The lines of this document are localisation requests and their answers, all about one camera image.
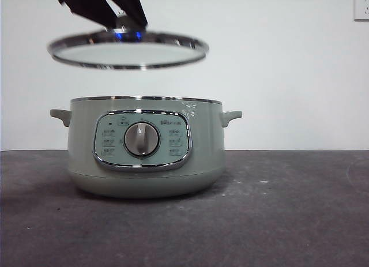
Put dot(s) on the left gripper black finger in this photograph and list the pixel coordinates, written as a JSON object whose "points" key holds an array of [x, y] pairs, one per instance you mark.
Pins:
{"points": [[86, 4], [135, 7]]}

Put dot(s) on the glass lid with green knob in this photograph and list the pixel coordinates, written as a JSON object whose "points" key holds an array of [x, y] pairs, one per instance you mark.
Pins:
{"points": [[124, 55]]}

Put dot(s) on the pale green electric pot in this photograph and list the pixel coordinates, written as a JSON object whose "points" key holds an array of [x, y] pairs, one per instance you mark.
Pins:
{"points": [[86, 157]]}

